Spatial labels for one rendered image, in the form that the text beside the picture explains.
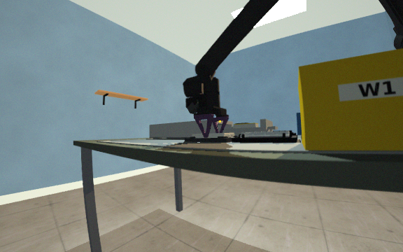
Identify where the yellow box labelled w1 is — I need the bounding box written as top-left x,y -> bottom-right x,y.
298,48 -> 403,151

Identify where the white multi-well plate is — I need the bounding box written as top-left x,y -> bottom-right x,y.
240,131 -> 290,138
192,133 -> 235,138

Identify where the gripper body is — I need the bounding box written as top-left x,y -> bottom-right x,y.
194,92 -> 229,117

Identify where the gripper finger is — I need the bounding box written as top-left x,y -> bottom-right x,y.
194,114 -> 214,138
212,116 -> 229,133

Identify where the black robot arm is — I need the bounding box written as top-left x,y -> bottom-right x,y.
183,0 -> 403,114

